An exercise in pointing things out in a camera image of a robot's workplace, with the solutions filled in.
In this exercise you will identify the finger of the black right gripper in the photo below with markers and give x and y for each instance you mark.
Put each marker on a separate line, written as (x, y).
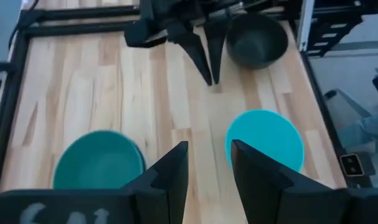
(191, 46)
(217, 43)

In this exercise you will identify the dark teal bowl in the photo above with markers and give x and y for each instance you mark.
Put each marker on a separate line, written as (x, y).
(98, 161)

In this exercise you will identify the power outlet box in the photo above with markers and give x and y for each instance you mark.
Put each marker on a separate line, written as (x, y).
(351, 165)

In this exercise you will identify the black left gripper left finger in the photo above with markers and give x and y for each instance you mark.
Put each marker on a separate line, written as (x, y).
(163, 186)

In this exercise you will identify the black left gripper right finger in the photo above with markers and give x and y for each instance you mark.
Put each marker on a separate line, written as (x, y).
(269, 199)

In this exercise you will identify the black metal rack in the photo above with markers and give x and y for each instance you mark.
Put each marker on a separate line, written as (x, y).
(328, 34)

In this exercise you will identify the black aluminium rig frame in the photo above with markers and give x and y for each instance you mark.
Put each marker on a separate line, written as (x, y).
(8, 102)

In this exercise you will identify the turquoise bowl with sticker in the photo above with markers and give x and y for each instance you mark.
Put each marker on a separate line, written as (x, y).
(269, 133)

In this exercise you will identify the black bowl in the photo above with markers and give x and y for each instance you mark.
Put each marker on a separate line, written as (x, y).
(257, 40)

